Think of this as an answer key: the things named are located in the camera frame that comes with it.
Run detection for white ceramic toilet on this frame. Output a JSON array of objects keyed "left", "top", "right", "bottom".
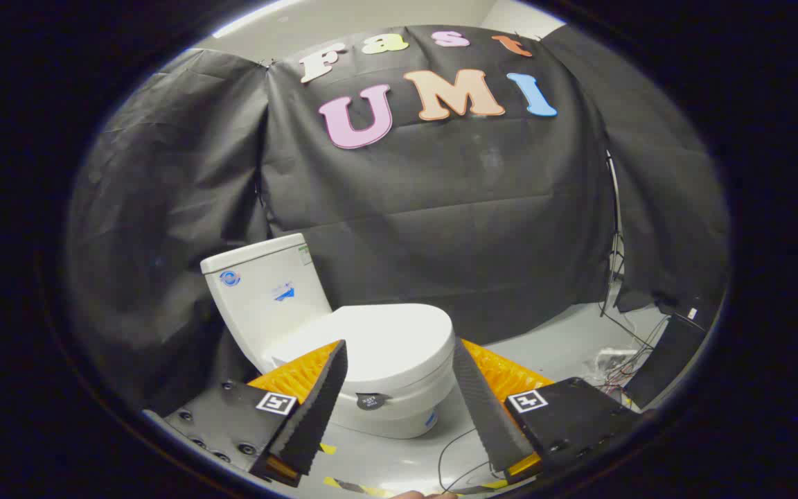
[{"left": 200, "top": 234, "right": 456, "bottom": 439}]

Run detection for white toilet lid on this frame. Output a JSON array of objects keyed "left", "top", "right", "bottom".
[{"left": 271, "top": 304, "right": 456, "bottom": 411}]

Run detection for tangle of coloured wires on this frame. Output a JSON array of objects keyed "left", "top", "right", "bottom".
[{"left": 596, "top": 343, "right": 656, "bottom": 399}]

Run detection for black backdrop cloth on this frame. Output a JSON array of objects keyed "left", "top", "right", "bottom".
[{"left": 66, "top": 26, "right": 731, "bottom": 417}]

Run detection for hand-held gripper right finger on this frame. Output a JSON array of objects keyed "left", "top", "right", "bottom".
[{"left": 452, "top": 338, "right": 644, "bottom": 484}]

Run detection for black box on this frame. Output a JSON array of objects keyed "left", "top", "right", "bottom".
[{"left": 624, "top": 314, "right": 708, "bottom": 410}]

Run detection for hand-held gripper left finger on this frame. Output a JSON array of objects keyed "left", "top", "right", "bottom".
[{"left": 163, "top": 340, "right": 348, "bottom": 487}]

